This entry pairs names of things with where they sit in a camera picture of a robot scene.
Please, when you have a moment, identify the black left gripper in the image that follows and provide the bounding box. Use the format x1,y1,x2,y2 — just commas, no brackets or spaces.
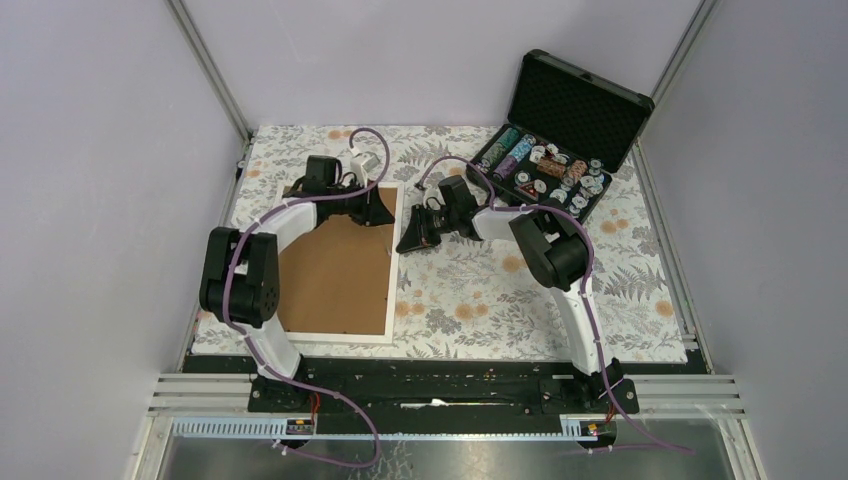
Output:
329,178,397,228

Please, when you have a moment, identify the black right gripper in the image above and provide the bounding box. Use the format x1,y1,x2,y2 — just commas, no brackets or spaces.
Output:
395,205,457,255

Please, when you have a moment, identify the white picture frame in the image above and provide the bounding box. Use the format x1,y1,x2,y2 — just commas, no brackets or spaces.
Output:
265,182,404,344

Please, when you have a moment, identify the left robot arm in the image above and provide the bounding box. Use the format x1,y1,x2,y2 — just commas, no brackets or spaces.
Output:
199,153,394,411

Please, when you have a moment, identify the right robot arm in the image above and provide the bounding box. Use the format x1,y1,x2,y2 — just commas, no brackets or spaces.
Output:
396,176,623,412

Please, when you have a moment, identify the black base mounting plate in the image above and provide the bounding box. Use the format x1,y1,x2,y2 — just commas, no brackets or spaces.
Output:
155,356,705,436

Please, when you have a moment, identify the black poker chip case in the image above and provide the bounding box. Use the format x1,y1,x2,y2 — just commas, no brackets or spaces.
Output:
466,49,655,222

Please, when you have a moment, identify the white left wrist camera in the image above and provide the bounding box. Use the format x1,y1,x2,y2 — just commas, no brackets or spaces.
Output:
350,152,383,186

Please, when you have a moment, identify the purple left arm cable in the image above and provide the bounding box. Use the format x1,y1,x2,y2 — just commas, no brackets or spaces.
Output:
221,127,392,470

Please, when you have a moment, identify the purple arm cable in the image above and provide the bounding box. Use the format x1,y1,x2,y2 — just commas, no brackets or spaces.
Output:
415,155,697,457
221,127,392,470

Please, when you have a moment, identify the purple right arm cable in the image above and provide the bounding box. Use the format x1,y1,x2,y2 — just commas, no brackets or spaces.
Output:
415,155,697,457

